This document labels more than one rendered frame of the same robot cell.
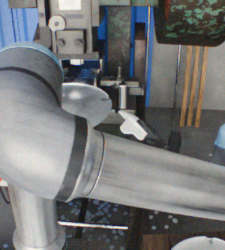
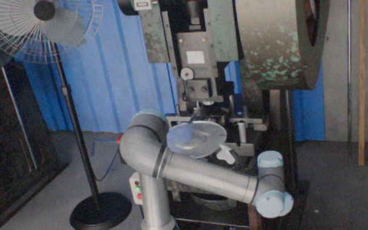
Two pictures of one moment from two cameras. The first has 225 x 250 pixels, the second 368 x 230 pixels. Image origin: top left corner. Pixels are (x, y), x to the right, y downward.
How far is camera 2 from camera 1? 99 cm
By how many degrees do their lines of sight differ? 20
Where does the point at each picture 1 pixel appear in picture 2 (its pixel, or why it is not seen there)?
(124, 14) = not seen: hidden behind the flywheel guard
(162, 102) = (342, 135)
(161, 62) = (336, 86)
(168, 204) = (199, 183)
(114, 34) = (246, 74)
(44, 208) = (159, 196)
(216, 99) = not seen: outside the picture
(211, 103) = not seen: outside the picture
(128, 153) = (180, 160)
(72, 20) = (199, 71)
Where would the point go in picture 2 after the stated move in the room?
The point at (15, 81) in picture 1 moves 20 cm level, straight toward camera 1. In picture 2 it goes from (140, 131) to (138, 168)
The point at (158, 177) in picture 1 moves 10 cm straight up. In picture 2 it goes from (193, 170) to (187, 137)
